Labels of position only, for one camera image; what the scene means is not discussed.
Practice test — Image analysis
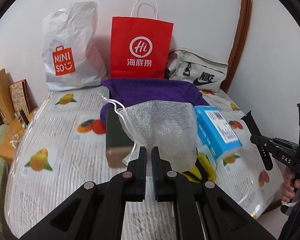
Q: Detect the wooden nightstand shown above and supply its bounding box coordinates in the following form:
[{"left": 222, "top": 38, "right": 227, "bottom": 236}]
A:
[{"left": 0, "top": 118, "right": 25, "bottom": 166}]

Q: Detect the purple towel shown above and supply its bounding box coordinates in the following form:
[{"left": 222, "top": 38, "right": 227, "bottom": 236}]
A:
[{"left": 99, "top": 77, "right": 210, "bottom": 125}]

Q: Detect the grey Nike waist bag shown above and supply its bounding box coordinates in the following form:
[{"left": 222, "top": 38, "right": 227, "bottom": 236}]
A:
[{"left": 167, "top": 49, "right": 228, "bottom": 92}]

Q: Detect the brown wooden door frame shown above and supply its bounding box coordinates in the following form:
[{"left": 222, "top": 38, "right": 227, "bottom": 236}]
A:
[{"left": 221, "top": 0, "right": 253, "bottom": 92}]

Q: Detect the person right hand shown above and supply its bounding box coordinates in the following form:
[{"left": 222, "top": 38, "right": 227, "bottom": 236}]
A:
[{"left": 281, "top": 167, "right": 300, "bottom": 203}]

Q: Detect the red Haidilao paper bag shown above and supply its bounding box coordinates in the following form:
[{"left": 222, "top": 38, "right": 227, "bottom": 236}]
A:
[{"left": 110, "top": 0, "right": 175, "bottom": 80}]

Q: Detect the dark green gold tin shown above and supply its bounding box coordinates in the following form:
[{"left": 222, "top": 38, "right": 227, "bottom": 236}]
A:
[{"left": 106, "top": 106, "right": 134, "bottom": 168}]

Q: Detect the white Miniso plastic bag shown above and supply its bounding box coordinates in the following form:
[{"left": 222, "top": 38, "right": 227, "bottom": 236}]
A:
[{"left": 42, "top": 2, "right": 107, "bottom": 92}]

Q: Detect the patterned book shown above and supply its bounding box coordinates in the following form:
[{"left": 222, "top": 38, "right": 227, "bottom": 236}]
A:
[{"left": 10, "top": 79, "right": 31, "bottom": 115}]

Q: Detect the black watch strap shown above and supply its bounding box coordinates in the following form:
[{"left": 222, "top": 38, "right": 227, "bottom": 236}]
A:
[{"left": 240, "top": 109, "right": 274, "bottom": 171}]

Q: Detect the blue tissue box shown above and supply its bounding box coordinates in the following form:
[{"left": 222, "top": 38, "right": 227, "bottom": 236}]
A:
[{"left": 194, "top": 106, "right": 242, "bottom": 160}]

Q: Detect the fruit pattern tablecloth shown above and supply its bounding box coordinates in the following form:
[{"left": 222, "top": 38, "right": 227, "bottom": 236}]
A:
[{"left": 4, "top": 87, "right": 283, "bottom": 237}]

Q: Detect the yellow black mesh pouch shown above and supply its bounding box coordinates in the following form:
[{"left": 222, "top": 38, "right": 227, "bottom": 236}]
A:
[{"left": 181, "top": 154, "right": 217, "bottom": 184}]

